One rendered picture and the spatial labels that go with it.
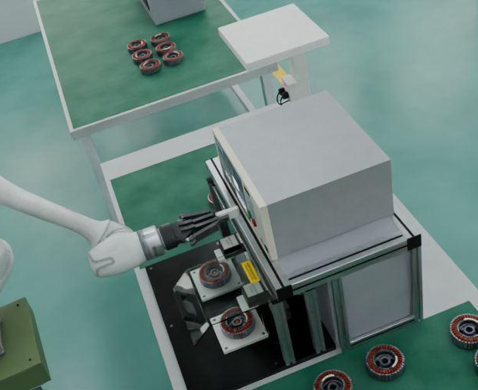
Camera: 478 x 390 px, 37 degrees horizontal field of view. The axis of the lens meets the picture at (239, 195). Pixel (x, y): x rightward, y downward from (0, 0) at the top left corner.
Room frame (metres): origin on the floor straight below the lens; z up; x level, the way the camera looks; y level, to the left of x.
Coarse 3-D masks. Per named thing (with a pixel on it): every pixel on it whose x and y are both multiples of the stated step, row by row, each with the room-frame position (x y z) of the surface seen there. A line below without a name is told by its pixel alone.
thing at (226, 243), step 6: (234, 234) 1.80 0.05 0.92; (222, 240) 1.79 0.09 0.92; (228, 240) 1.78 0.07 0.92; (234, 240) 1.77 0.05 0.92; (222, 246) 1.76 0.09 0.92; (228, 246) 1.75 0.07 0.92; (234, 246) 1.74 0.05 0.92; (240, 246) 1.74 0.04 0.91; (216, 252) 1.78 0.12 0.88; (222, 252) 1.76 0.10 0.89; (228, 252) 1.74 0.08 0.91
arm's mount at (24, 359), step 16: (16, 304) 1.81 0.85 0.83; (16, 320) 1.73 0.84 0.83; (32, 320) 1.74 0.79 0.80; (16, 336) 1.66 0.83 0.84; (32, 336) 1.64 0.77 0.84; (16, 352) 1.58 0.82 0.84; (32, 352) 1.56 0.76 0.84; (0, 368) 1.53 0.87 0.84; (16, 368) 1.51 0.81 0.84; (32, 368) 1.50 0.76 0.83; (0, 384) 1.48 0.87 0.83; (16, 384) 1.49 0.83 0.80; (32, 384) 1.50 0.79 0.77
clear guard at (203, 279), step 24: (216, 264) 1.53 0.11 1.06; (240, 264) 1.50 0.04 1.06; (192, 288) 1.46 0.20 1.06; (216, 288) 1.43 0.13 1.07; (240, 288) 1.41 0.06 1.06; (264, 288) 1.39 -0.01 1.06; (192, 312) 1.39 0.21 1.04; (216, 312) 1.34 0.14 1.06; (240, 312) 1.32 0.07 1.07; (192, 336) 1.32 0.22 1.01
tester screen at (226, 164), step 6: (222, 150) 1.78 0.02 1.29; (222, 156) 1.80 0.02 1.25; (222, 162) 1.83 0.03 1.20; (228, 162) 1.72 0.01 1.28; (228, 168) 1.75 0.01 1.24; (228, 174) 1.77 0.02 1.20; (234, 174) 1.67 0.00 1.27; (240, 180) 1.61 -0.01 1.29; (234, 186) 1.72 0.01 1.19; (240, 186) 1.63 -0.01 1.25
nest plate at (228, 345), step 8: (256, 312) 1.56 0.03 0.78; (256, 320) 1.53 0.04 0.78; (216, 328) 1.53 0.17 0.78; (256, 328) 1.49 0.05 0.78; (264, 328) 1.49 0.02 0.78; (224, 336) 1.49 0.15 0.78; (248, 336) 1.47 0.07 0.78; (256, 336) 1.46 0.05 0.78; (264, 336) 1.46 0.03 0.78; (224, 344) 1.46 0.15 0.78; (232, 344) 1.45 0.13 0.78; (240, 344) 1.44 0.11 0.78; (248, 344) 1.45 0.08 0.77; (224, 352) 1.43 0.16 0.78
